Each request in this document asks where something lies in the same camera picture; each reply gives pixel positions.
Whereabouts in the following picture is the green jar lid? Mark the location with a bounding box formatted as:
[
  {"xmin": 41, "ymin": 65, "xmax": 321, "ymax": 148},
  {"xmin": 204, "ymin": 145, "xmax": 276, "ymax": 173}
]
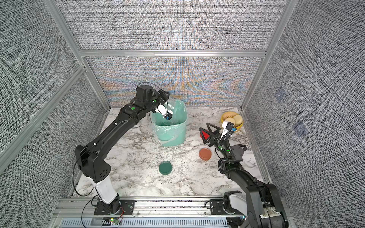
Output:
[{"xmin": 158, "ymin": 161, "xmax": 173, "ymax": 175}]

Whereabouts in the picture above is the red jar lid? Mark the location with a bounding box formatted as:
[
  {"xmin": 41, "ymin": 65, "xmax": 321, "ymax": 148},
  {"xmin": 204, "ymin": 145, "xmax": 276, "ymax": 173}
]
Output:
[{"xmin": 200, "ymin": 132, "xmax": 209, "ymax": 139}]

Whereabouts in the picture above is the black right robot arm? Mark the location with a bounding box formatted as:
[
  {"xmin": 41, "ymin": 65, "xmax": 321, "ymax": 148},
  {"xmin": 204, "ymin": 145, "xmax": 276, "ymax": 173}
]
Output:
[{"xmin": 199, "ymin": 122, "xmax": 289, "ymax": 228}]

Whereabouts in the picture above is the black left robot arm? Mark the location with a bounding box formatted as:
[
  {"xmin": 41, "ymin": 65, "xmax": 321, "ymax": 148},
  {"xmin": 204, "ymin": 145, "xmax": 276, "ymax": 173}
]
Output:
[{"xmin": 75, "ymin": 84, "xmax": 173, "ymax": 204}]

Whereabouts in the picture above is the front cream steamed bun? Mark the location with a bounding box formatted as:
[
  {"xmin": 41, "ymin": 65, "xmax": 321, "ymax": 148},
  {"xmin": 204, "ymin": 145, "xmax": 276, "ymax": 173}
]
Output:
[{"xmin": 224, "ymin": 117, "xmax": 235, "ymax": 125}]

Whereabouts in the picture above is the cream steamed bun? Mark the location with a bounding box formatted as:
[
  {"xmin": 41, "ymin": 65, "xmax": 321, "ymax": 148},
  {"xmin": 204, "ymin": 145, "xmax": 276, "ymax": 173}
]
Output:
[
  {"xmin": 224, "ymin": 117, "xmax": 235, "ymax": 125},
  {"xmin": 233, "ymin": 115, "xmax": 243, "ymax": 126}
]

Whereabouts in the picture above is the yellow-rimmed bamboo steamer basket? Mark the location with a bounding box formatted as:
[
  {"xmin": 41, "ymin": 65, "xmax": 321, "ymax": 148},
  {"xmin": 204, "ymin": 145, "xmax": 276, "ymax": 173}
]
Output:
[{"xmin": 221, "ymin": 111, "xmax": 244, "ymax": 131}]

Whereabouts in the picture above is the rear cream steamed bun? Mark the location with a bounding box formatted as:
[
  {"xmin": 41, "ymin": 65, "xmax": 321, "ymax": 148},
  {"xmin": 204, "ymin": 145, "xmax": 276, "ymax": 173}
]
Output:
[{"xmin": 233, "ymin": 115, "xmax": 243, "ymax": 126}]

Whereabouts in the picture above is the clear plastic bin liner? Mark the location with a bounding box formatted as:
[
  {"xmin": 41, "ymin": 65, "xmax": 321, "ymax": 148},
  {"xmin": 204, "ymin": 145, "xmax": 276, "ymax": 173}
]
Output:
[{"xmin": 150, "ymin": 98, "xmax": 189, "ymax": 144}]

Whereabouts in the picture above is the green plastic trash bin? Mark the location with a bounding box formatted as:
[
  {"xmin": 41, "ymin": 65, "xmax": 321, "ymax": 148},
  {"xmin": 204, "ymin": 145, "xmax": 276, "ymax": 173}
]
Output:
[{"xmin": 152, "ymin": 99, "xmax": 189, "ymax": 148}]

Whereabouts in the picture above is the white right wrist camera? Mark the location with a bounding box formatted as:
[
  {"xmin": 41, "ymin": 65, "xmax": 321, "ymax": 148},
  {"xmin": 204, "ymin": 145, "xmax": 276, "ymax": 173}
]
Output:
[{"xmin": 220, "ymin": 121, "xmax": 236, "ymax": 139}]

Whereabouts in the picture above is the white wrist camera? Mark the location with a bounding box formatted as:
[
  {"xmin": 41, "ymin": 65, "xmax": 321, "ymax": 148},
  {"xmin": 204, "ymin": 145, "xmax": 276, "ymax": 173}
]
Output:
[
  {"xmin": 220, "ymin": 121, "xmax": 236, "ymax": 139},
  {"xmin": 157, "ymin": 104, "xmax": 173, "ymax": 120}
]

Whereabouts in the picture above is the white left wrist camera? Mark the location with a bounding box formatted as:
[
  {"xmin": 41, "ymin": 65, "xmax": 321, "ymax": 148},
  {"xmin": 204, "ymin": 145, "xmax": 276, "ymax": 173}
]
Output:
[{"xmin": 157, "ymin": 104, "xmax": 173, "ymax": 120}]

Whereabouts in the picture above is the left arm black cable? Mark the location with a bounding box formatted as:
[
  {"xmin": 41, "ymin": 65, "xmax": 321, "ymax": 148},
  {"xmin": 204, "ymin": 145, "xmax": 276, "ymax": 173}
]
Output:
[{"xmin": 136, "ymin": 82, "xmax": 172, "ymax": 115}]

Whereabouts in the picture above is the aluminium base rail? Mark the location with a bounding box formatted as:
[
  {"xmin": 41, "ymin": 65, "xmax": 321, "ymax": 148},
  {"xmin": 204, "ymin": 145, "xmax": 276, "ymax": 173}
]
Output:
[{"xmin": 51, "ymin": 196, "xmax": 289, "ymax": 228}]

